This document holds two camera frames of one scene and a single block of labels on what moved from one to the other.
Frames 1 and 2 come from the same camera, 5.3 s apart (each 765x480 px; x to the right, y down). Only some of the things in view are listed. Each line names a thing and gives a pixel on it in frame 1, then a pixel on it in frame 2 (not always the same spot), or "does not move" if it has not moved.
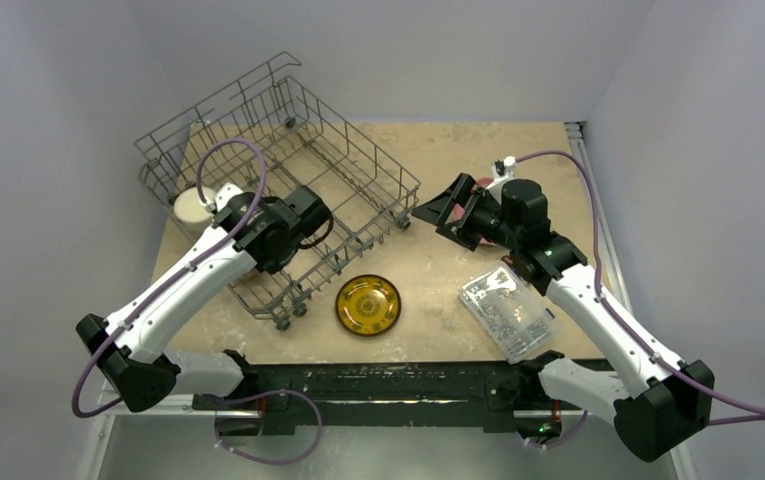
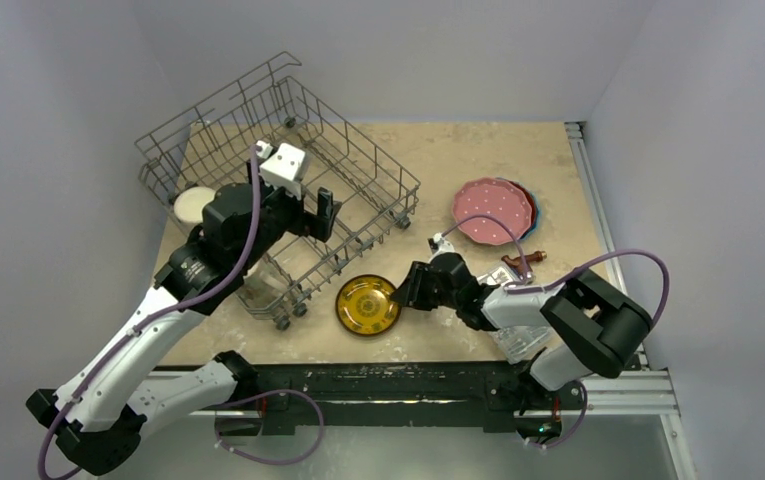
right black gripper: [462, 216] -> [423, 285]
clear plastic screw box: [511, 315] does not move
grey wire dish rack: [270, 133] does not move
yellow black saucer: [368, 305] does not move
